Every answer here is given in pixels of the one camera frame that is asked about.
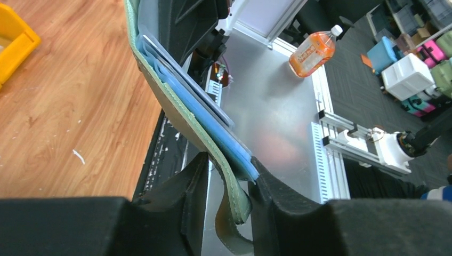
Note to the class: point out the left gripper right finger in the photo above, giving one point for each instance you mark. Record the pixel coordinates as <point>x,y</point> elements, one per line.
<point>285,222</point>

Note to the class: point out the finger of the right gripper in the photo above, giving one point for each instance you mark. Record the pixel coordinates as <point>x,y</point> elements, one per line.
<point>182,24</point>

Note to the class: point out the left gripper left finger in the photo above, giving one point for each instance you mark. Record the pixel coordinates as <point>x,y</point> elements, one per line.
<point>167,220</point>

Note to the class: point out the mint green card holder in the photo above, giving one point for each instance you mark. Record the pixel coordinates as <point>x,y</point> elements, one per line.
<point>198,118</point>

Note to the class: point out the orange drink bottle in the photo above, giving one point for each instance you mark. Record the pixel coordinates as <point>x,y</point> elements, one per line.
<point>314,51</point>

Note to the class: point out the yellow three-compartment bin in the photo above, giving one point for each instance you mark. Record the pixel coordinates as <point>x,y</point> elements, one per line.
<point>18,40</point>

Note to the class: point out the white storage box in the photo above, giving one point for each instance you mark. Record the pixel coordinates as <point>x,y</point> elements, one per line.
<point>407,77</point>

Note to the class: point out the blue storage box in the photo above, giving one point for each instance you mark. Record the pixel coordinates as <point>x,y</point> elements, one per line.
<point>382,55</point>

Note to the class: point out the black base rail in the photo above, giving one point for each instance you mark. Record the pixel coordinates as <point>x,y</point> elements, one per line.
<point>168,154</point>

